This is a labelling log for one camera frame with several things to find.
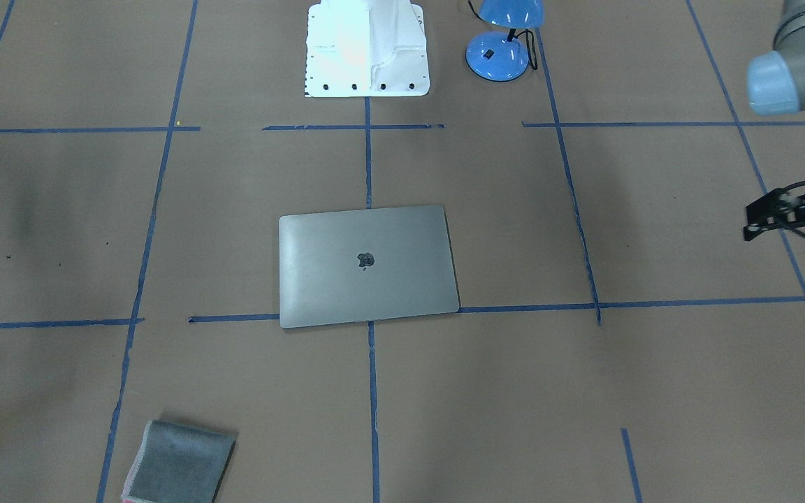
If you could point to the grey laptop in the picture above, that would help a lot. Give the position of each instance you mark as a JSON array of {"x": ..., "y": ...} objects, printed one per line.
[{"x": 365, "y": 265}]

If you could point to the folded grey cloth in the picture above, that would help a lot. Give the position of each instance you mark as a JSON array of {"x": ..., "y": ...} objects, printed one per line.
[{"x": 178, "y": 463}]

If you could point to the blue desk lamp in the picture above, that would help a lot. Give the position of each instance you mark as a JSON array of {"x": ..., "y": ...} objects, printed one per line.
[{"x": 503, "y": 56}]

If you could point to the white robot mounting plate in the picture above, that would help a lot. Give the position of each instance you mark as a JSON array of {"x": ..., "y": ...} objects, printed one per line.
[{"x": 366, "y": 48}]

